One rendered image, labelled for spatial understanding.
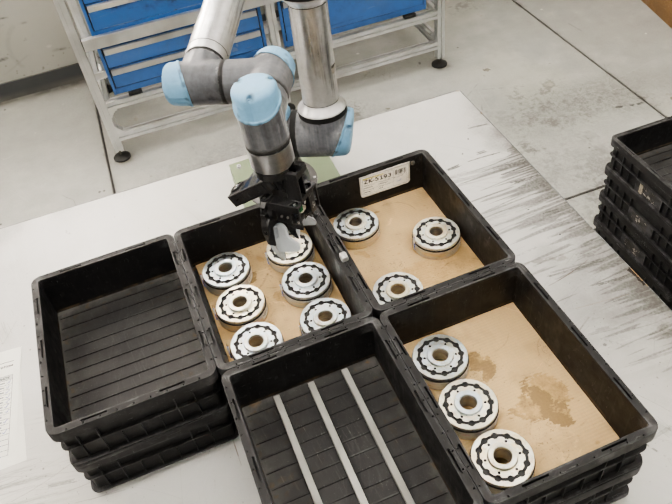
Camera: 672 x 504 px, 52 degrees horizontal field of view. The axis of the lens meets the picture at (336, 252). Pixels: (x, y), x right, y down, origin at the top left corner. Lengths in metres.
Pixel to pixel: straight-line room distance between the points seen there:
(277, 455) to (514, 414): 0.42
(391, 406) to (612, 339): 0.53
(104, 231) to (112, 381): 0.62
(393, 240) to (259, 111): 0.57
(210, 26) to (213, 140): 2.12
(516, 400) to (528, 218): 0.63
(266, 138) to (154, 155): 2.33
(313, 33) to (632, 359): 0.94
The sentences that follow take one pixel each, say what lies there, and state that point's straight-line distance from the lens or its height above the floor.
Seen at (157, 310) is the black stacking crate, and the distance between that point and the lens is 1.51.
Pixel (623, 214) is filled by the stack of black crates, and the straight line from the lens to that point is 2.32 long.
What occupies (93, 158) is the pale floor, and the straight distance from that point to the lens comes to 3.53.
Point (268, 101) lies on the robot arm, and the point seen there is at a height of 1.34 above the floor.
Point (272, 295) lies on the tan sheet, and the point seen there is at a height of 0.83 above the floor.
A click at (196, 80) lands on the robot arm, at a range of 1.20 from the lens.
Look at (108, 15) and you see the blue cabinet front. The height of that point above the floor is 0.67.
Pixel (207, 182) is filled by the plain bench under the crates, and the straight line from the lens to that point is 1.99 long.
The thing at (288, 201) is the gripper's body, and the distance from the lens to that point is 1.19.
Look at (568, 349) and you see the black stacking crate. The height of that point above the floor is 0.88.
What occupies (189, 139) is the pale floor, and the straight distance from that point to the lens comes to 3.45.
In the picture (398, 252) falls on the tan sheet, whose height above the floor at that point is 0.83.
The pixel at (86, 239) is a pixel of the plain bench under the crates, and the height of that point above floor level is 0.70.
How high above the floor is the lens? 1.91
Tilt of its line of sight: 45 degrees down
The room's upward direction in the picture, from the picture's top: 8 degrees counter-clockwise
